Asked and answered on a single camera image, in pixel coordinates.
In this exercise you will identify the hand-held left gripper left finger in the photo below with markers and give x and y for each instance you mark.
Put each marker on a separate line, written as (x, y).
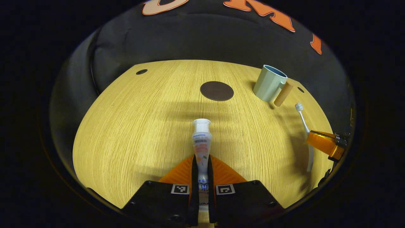
(195, 177)

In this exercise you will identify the white toothpaste tube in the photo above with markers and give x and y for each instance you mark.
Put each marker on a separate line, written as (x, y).
(202, 142)

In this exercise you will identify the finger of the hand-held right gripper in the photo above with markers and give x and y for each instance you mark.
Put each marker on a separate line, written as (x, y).
(325, 177)
(322, 142)

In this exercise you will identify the black backdrop cloth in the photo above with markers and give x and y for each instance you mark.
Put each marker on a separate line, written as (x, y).
(205, 41)

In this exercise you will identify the pale green cup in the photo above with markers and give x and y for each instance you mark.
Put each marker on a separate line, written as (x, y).
(269, 84)

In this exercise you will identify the white toothbrush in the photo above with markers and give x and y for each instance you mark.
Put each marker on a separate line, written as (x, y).
(310, 160)

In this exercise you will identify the dark brown round coaster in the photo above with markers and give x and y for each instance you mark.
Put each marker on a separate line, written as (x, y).
(216, 91)

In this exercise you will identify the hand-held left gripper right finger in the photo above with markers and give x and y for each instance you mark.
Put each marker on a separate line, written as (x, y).
(211, 177)

